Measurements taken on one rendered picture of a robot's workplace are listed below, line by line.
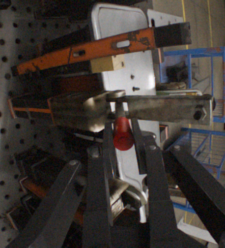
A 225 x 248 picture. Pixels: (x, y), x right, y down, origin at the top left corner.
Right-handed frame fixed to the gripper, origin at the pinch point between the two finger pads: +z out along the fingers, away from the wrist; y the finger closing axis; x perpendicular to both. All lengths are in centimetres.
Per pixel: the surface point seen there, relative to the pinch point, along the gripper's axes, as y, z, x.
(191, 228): 118, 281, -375
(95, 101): -3.8, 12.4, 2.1
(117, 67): 0.5, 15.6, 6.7
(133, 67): 4.4, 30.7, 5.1
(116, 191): -3.0, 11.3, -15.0
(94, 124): -4.6, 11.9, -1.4
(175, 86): 17.3, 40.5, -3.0
